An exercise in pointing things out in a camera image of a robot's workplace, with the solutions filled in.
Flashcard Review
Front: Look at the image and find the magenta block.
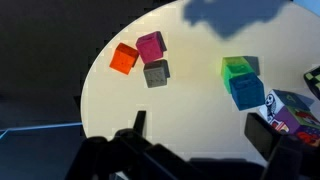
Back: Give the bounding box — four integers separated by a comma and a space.
136, 31, 166, 64

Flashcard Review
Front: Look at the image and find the green block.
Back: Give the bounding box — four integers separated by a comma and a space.
223, 64, 253, 93

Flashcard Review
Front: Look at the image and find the lower picture cube with owl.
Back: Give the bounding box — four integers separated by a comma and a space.
259, 89, 314, 122

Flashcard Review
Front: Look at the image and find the white round table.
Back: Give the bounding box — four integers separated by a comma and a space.
81, 0, 320, 163

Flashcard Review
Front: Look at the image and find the grey block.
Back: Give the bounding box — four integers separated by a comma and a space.
143, 59, 170, 88

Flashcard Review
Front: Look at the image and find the black checkered cube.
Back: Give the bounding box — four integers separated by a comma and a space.
303, 66, 320, 100

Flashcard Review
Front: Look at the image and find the upper colourful picture cube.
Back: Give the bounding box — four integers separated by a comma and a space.
272, 106, 320, 147

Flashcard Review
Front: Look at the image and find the lime yellow-green block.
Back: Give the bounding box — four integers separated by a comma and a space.
221, 56, 248, 77

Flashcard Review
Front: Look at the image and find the blue block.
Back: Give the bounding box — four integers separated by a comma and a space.
229, 73, 265, 110

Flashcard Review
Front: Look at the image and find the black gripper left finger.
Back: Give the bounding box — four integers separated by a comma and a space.
133, 110, 146, 135

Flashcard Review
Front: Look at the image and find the orange block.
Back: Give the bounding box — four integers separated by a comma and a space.
109, 43, 139, 75

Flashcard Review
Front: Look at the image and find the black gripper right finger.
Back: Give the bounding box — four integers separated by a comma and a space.
244, 113, 282, 160

